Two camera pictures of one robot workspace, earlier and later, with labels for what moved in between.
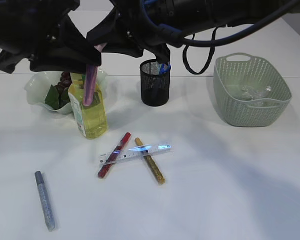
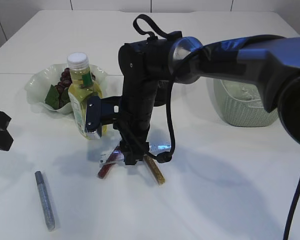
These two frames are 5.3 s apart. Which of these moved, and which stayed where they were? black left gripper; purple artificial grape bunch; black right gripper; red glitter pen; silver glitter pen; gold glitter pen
Moved: black left gripper; black right gripper
Stayed: gold glitter pen; silver glitter pen; red glitter pen; purple artificial grape bunch
